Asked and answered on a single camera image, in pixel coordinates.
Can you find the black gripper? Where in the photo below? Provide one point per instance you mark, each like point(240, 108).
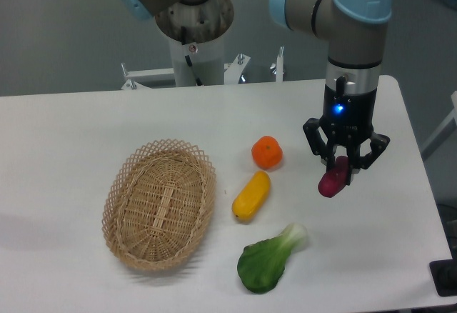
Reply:
point(346, 121)

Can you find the purple sweet potato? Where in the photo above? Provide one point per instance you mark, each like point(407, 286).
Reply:
point(334, 180)

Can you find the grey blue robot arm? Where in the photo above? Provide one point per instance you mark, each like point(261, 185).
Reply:
point(354, 29)

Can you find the woven wicker basket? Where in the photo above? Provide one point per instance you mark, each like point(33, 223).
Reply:
point(160, 205)

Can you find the orange tangerine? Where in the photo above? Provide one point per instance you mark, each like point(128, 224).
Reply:
point(266, 152)

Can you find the yellow mango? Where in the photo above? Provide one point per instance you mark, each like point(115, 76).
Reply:
point(251, 198)

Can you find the green bok choy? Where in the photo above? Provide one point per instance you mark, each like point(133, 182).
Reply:
point(262, 264)

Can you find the black device at table edge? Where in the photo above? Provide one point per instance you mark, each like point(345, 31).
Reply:
point(444, 277)

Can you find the white metal frame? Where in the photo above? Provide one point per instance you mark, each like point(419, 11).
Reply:
point(441, 133)

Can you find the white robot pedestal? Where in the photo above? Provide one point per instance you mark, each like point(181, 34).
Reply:
point(196, 42)

